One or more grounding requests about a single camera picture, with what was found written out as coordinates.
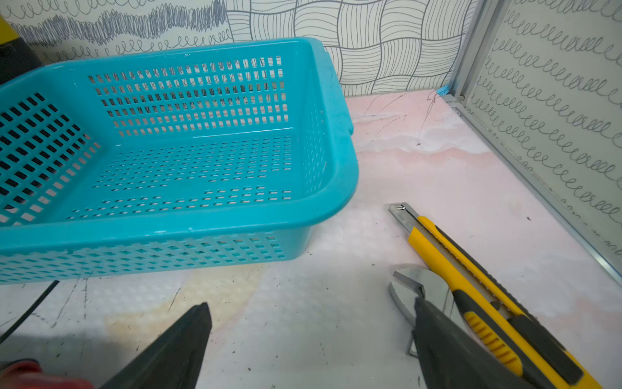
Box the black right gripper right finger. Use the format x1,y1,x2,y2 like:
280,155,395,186
412,298,531,388

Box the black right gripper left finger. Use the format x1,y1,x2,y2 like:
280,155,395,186
102,302,212,389

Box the teal plastic basket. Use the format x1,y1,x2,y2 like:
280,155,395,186
1,38,359,285

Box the yellow utility knife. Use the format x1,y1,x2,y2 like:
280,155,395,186
389,203,600,388

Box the yellow black toolbox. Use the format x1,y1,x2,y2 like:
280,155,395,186
0,18,43,84

